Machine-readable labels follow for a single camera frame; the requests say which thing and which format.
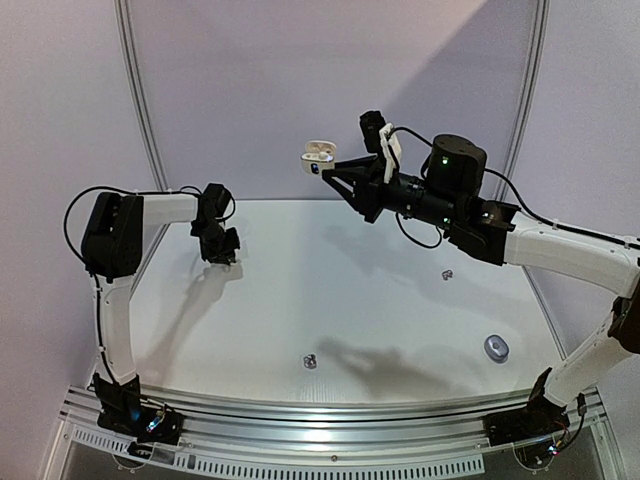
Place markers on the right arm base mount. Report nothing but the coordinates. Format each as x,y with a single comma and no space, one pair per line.
539,417

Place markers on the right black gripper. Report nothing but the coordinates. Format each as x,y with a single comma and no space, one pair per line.
375,187

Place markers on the aluminium front rail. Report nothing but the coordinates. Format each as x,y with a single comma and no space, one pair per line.
365,427

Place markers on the right aluminium frame post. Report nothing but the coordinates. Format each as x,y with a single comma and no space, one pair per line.
533,59

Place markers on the white earbud charging case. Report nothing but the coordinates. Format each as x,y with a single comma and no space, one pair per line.
319,155

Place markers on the left aluminium frame post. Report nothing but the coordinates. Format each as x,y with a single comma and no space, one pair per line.
124,23

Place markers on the aluminium frame post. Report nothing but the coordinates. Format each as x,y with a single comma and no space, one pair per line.
124,23
533,59

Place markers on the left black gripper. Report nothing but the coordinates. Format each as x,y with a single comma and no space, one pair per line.
222,257

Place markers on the grey oval puck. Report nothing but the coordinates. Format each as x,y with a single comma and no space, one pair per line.
496,349

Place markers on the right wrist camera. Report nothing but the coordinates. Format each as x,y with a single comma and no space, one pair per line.
381,141

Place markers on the white slotted cable duct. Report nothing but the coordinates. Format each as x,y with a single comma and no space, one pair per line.
96,455

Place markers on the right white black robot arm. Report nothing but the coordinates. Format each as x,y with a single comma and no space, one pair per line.
446,196

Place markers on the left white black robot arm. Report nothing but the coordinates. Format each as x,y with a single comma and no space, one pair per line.
112,252

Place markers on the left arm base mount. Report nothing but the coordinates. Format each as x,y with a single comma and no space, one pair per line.
123,412

